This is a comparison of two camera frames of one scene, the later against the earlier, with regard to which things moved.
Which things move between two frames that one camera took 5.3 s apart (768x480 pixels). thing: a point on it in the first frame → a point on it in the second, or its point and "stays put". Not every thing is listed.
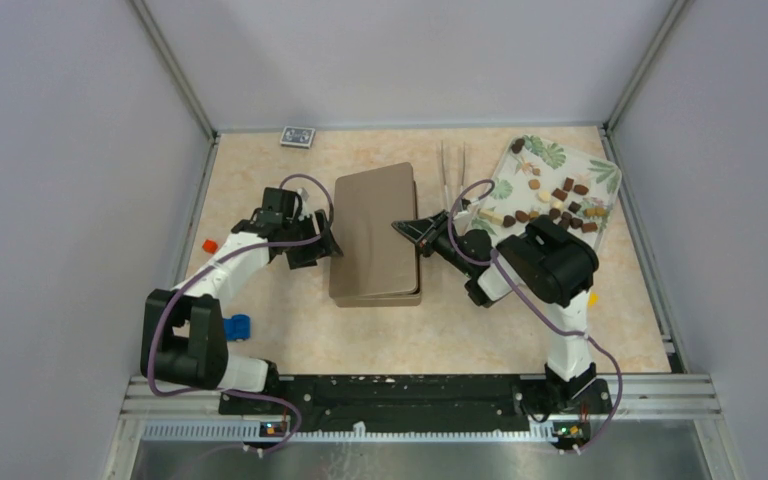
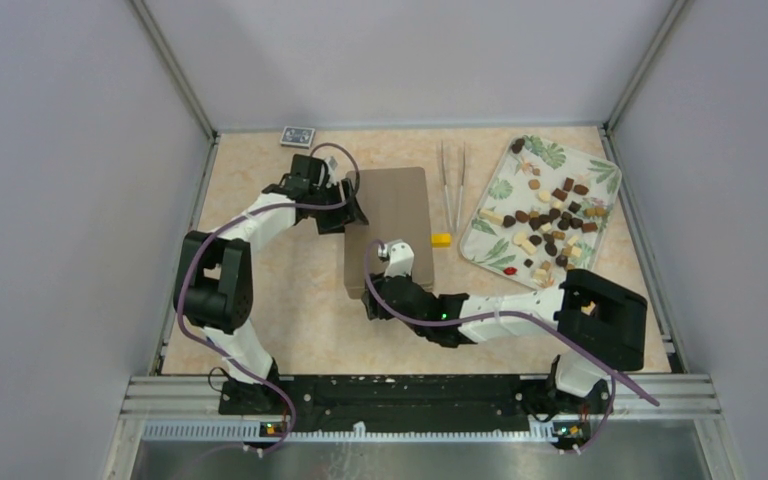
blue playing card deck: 297,137 stays put
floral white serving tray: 538,178 stays put
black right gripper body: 443,246 → 378,279
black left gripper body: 308,251 → 334,218
